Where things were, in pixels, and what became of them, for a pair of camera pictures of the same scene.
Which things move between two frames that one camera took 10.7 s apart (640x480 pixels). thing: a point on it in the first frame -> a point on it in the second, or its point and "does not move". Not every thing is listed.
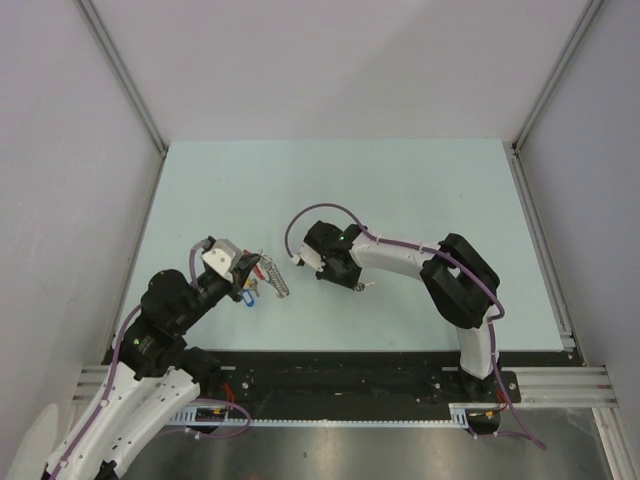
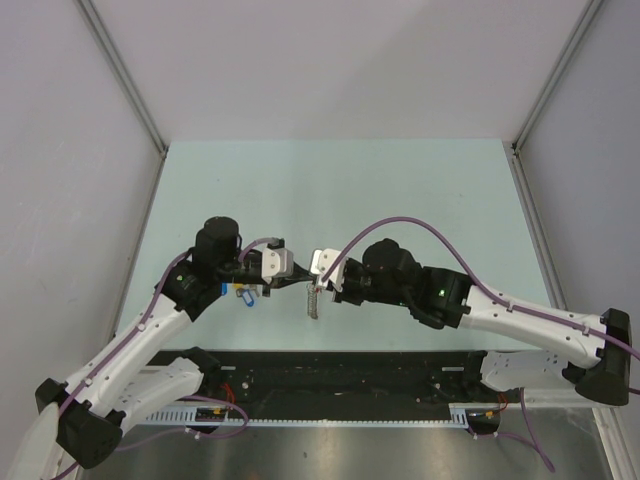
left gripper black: x=239 y=274 -> x=298 y=274
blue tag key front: x=249 y=298 does not move
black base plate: x=361 y=386 does not move
